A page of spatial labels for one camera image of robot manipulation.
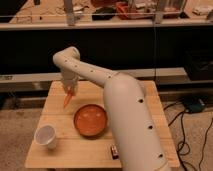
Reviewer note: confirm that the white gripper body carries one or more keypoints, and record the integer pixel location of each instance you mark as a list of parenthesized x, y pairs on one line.
[(70, 82)]

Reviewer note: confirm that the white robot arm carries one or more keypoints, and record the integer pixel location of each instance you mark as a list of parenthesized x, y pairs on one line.
[(133, 128)]

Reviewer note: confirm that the white ceramic cup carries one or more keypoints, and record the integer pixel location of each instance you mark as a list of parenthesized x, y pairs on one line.
[(46, 136)]

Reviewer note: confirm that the orange bowl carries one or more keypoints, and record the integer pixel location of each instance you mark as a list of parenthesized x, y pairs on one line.
[(90, 120)]

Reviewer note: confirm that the wooden table board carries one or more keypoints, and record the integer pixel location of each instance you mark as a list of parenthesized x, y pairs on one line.
[(72, 150)]

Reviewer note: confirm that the black object on shelf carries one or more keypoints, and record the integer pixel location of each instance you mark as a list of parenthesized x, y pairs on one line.
[(104, 13)]

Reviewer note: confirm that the small dark box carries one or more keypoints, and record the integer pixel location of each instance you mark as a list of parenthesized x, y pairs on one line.
[(114, 152)]

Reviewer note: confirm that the red object on shelf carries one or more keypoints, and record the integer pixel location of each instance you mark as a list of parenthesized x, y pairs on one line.
[(124, 11)]

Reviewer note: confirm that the dark power adapter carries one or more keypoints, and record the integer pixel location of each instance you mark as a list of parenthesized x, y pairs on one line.
[(193, 105)]

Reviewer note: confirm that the metal frame post left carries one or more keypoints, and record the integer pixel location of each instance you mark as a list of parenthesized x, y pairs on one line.
[(68, 6)]

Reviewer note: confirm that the metal frame post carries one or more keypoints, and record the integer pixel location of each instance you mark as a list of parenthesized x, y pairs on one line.
[(68, 6), (159, 11)]

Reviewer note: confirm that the metal frame post right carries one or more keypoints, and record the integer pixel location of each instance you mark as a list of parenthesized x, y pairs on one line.
[(159, 11)]

